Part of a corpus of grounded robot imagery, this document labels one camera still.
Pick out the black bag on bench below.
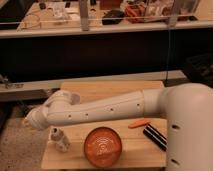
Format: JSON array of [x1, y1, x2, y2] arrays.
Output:
[[102, 10, 124, 25]]

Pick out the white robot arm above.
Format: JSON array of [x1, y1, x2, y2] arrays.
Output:
[[26, 83, 213, 171]]

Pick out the wooden table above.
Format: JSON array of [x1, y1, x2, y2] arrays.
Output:
[[41, 81, 166, 171]]

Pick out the translucent plastic cup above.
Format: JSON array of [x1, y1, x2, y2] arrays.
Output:
[[71, 94, 80, 104]]

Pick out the black crate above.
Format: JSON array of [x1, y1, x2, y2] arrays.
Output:
[[182, 53, 213, 85]]

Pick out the orange carrot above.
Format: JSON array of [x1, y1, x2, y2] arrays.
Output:
[[128, 118, 150, 129]]

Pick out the grey metal post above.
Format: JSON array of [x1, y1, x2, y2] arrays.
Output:
[[79, 0, 89, 31]]

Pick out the orange ribbed bowl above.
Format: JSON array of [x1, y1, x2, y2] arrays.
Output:
[[84, 127, 122, 168]]

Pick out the red tool on bench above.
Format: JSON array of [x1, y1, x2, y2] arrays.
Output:
[[125, 4, 145, 23]]

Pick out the black striped rectangular block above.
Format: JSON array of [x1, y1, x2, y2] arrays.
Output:
[[143, 124, 167, 151]]

